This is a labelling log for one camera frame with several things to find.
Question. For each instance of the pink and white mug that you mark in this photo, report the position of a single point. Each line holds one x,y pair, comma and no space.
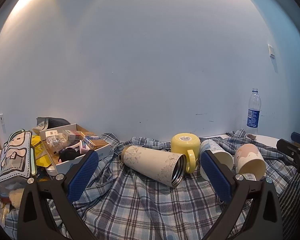
248,159

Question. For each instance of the blue plaid cloth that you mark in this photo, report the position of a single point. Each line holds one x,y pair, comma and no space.
120,203

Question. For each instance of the white wall switch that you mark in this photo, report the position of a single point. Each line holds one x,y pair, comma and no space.
271,51

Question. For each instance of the orange blue small carton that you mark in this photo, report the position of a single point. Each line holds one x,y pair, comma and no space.
94,142

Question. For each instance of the clear plastic water bottle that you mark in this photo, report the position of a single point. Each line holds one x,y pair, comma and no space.
254,108

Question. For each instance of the white cardboard box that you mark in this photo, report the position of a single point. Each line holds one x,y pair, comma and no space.
64,166

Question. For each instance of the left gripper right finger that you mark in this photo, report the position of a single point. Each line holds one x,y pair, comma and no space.
263,220

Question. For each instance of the cream floral thermos flask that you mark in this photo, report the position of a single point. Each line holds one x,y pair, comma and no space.
165,167

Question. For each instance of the small brown object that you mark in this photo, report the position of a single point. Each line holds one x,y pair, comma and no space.
251,136

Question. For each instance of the black striped cloth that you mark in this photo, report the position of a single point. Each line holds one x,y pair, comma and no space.
289,201

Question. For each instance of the yellow plastic mug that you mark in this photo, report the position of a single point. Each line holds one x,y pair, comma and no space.
189,145

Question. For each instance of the white wall socket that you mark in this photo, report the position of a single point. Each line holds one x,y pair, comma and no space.
2,119

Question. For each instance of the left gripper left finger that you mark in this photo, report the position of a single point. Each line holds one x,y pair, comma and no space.
35,219

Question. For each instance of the blue patterned paper cup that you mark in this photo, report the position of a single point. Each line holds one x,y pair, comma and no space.
222,156

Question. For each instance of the yellow packet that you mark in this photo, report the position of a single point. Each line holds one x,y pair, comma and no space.
42,159

